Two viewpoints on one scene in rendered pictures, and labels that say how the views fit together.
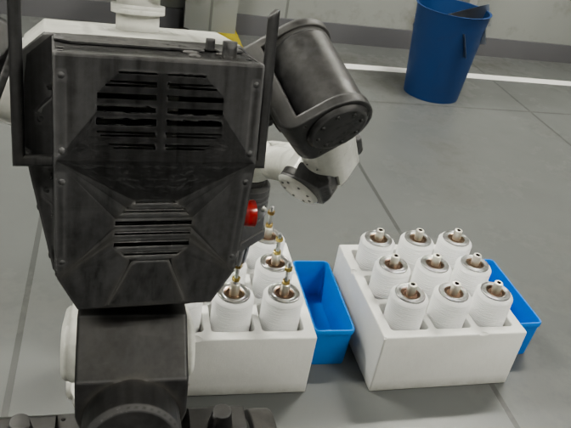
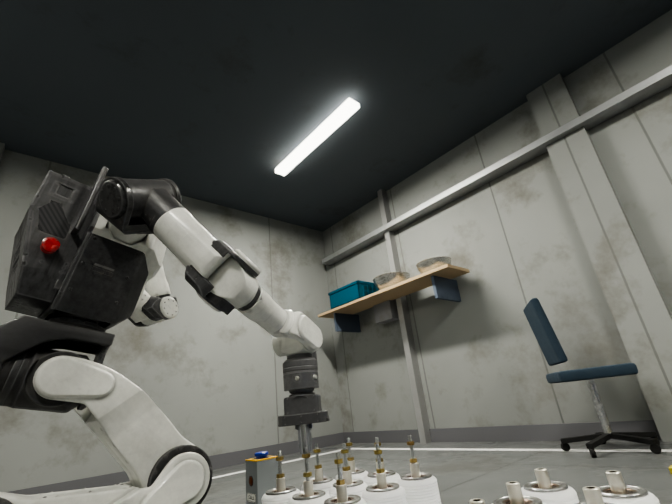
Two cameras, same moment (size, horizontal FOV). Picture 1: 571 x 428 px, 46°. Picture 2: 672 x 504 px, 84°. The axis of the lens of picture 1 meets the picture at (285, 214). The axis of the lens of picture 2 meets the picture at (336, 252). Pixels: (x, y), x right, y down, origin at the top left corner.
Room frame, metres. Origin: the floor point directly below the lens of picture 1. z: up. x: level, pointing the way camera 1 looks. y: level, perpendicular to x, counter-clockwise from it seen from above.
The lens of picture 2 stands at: (0.90, -0.85, 0.43)
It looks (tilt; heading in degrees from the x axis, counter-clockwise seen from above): 22 degrees up; 64
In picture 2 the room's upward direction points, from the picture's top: 7 degrees counter-clockwise
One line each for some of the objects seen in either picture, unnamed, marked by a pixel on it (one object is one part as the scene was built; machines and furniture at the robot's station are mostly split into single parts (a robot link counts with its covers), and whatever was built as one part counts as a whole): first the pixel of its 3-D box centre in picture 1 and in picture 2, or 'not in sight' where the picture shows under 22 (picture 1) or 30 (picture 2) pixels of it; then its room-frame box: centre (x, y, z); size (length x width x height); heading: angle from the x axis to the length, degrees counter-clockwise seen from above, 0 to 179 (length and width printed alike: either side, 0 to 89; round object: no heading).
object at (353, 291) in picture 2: not in sight; (355, 296); (2.94, 2.98, 1.60); 0.53 x 0.40 x 0.21; 107
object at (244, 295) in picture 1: (234, 293); (308, 495); (1.21, 0.08, 0.25); 0.08 x 0.08 x 0.01
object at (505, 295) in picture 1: (495, 291); not in sight; (1.40, -0.56, 0.25); 0.08 x 0.08 x 0.01
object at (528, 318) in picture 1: (494, 305); not in sight; (1.61, -0.65, 0.06); 0.30 x 0.11 x 0.12; 18
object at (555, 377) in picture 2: not in sight; (581, 366); (3.43, 0.86, 0.49); 0.57 x 0.55 x 0.99; 118
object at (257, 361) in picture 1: (221, 312); not in sight; (1.33, 0.12, 0.09); 0.39 x 0.39 x 0.18; 16
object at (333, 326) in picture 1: (318, 310); not in sight; (1.44, -0.13, 0.06); 0.30 x 0.11 x 0.12; 16
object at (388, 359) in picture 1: (419, 311); not in sight; (1.48, -0.41, 0.09); 0.39 x 0.39 x 0.18; 18
